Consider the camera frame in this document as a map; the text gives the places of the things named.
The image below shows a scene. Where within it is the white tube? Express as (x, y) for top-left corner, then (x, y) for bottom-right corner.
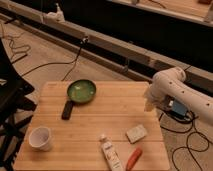
(100, 134), (124, 171)

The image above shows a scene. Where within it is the white object on rail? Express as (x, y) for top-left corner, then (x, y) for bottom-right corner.
(43, 3), (65, 22)

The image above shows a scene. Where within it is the blue box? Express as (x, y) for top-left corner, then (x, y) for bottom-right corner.
(171, 100), (188, 117)

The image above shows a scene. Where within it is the green ceramic bowl pan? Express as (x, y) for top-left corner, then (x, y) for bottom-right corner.
(61, 79), (96, 120)

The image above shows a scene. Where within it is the white sponge block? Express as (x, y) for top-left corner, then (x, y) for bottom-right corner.
(126, 124), (147, 144)

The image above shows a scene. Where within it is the black cable coil far left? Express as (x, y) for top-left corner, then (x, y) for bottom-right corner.
(2, 34), (32, 64)

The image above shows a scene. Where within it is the orange carrot toy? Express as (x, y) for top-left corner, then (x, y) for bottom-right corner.
(126, 148), (142, 171)

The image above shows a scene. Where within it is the black chair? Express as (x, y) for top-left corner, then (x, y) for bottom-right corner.
(0, 38), (36, 171)

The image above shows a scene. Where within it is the black floor cable left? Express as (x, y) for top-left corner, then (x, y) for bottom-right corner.
(20, 36), (90, 82)

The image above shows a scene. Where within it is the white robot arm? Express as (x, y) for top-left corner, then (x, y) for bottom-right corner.
(145, 67), (213, 126)

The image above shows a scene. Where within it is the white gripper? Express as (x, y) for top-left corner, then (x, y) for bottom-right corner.
(144, 84), (161, 112)

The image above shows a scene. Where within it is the white ceramic cup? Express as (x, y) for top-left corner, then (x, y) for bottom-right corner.
(28, 126), (52, 151)

